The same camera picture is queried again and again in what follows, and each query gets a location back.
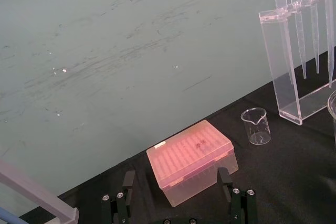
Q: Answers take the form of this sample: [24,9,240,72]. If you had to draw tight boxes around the pink translucent pipette tip box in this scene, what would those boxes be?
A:
[146,119,239,208]

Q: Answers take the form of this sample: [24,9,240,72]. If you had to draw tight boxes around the large clear glass beaker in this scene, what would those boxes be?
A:
[327,90,336,141]

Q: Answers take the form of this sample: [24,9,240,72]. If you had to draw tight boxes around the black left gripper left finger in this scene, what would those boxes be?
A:
[101,170,137,224]

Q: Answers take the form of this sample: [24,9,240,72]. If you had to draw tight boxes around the black table cloth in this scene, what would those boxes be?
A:
[19,63,336,224]

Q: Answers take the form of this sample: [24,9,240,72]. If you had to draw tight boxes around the small clear glass beaker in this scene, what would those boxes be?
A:
[240,107,271,145]

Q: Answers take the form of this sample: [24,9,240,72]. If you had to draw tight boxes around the blue tube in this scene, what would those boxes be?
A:
[0,207,22,224]

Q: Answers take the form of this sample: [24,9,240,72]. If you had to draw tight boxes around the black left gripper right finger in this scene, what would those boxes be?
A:
[217,167,257,224]

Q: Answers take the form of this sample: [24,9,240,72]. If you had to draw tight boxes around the clear plastic transfer pipette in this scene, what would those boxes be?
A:
[306,0,320,74]
[288,0,307,79]
[273,0,295,85]
[321,0,336,88]

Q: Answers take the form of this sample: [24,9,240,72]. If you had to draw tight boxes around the clear acrylic pipette rack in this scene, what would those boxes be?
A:
[258,0,336,126]

